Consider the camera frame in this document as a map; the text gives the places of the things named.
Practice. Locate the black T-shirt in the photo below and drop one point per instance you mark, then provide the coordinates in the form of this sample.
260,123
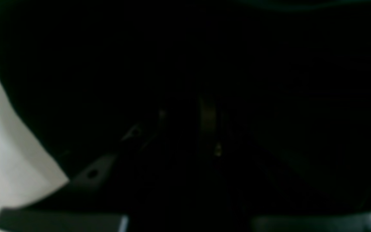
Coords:
297,73

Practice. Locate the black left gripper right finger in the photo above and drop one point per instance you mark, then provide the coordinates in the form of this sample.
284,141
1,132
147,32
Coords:
341,223

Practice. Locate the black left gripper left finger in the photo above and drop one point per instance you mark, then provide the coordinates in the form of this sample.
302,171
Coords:
105,195

